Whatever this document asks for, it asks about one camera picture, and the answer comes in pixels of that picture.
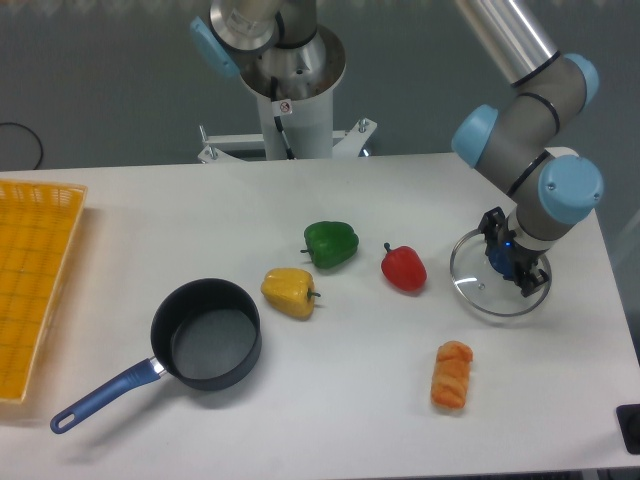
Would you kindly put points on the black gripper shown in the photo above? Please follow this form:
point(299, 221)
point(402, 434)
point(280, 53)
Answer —
point(519, 261)

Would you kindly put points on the glass lid with blue knob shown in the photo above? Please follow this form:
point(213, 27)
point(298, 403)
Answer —
point(486, 289)

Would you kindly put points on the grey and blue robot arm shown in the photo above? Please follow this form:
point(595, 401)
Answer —
point(507, 147)

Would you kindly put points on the red bell pepper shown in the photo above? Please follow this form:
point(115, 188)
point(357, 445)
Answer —
point(403, 268)

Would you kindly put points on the orange twisted bread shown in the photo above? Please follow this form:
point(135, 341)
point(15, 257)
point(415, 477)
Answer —
point(451, 375)

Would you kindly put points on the green bell pepper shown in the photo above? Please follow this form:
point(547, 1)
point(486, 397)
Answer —
point(330, 243)

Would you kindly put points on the black device at table edge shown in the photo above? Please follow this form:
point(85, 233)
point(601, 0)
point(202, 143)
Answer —
point(629, 422)

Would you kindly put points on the yellow bell pepper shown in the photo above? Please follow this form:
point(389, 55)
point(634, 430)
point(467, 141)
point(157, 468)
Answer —
point(291, 291)

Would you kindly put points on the yellow plastic basket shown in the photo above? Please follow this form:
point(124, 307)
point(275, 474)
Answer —
point(38, 225)

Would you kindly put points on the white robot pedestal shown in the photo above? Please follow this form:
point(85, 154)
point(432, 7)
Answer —
point(294, 93)

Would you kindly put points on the black saucepan with blue handle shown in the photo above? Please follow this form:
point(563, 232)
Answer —
point(206, 334)

